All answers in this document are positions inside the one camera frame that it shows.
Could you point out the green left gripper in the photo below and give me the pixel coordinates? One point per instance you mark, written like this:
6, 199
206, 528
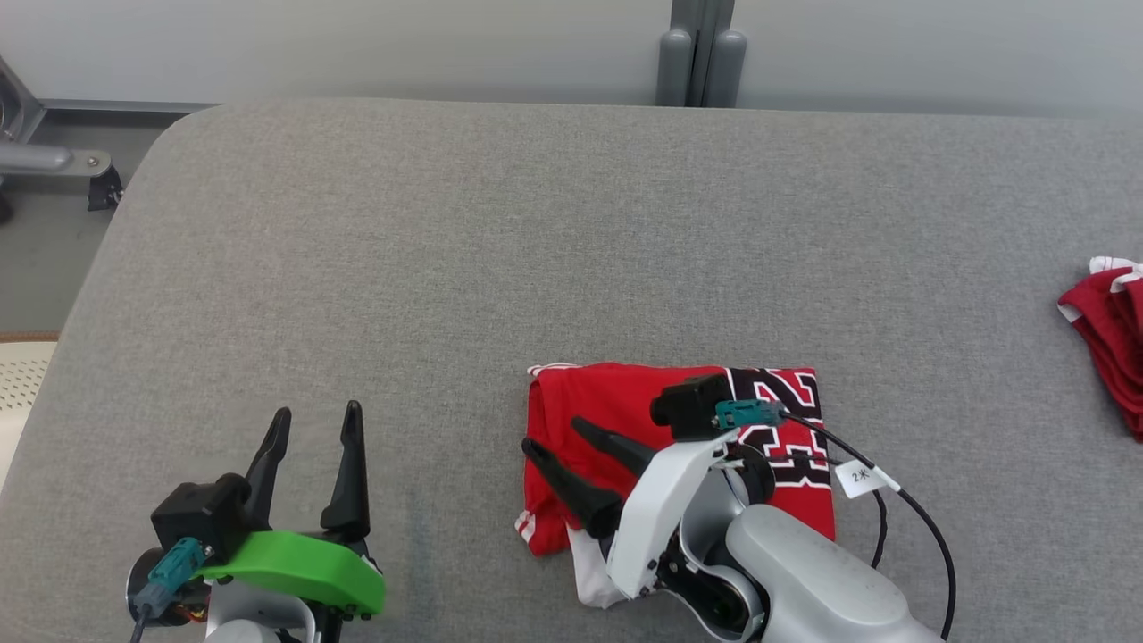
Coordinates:
304, 572

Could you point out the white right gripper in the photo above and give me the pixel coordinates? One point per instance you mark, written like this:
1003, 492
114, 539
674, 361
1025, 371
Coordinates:
656, 500

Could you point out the red and white jersey shirt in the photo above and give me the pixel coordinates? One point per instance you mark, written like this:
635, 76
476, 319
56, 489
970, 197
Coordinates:
607, 402

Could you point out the red basketball shorts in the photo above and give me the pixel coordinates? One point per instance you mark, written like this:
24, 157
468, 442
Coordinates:
1116, 339

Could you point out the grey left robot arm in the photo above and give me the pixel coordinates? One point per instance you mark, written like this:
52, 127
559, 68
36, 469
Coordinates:
250, 616

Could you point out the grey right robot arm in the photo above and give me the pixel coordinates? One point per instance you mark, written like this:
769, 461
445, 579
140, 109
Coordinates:
804, 580

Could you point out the cream perforated plastic basket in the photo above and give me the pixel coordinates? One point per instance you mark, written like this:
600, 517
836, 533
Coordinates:
22, 384

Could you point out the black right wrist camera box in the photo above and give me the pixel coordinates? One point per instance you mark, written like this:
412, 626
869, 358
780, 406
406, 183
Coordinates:
688, 406

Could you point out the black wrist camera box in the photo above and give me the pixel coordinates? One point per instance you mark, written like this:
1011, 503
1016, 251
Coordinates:
688, 406
196, 513

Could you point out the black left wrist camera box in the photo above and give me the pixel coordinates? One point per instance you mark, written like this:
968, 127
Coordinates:
196, 513

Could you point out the grey metal wheeled frame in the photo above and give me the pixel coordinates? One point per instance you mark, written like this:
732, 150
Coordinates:
36, 159

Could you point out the grey partition post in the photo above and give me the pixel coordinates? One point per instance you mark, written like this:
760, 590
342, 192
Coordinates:
701, 45

